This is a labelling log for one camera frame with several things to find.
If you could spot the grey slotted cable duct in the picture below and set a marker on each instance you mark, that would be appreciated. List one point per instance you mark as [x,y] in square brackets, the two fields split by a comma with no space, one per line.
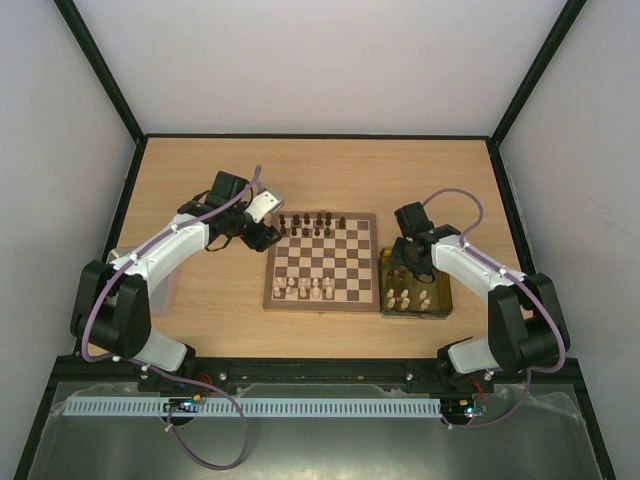
[94,406]

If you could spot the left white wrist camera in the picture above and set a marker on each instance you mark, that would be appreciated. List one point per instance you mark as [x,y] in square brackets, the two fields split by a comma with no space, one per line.
[263,204]

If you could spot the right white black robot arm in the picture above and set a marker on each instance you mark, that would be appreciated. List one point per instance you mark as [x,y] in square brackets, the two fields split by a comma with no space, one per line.
[526,329]

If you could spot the yellow tin tray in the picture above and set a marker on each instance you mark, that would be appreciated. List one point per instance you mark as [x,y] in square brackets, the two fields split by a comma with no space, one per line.
[404,295]

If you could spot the clear plastic sheet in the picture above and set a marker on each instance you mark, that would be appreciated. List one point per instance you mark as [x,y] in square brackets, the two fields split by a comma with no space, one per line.
[513,435]

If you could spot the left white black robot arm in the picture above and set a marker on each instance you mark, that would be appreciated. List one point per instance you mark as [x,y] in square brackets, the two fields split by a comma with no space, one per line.
[112,313]

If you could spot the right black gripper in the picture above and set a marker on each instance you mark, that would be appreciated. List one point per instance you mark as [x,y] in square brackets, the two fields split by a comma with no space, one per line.
[413,256]

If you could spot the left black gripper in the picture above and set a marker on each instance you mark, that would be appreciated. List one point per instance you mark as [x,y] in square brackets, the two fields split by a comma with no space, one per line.
[261,240]

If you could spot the wooden chess board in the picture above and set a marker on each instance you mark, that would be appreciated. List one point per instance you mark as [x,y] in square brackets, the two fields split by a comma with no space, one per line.
[325,262]

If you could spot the black aluminium frame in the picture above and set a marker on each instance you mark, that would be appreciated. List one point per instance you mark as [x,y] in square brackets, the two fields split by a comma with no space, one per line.
[321,369]

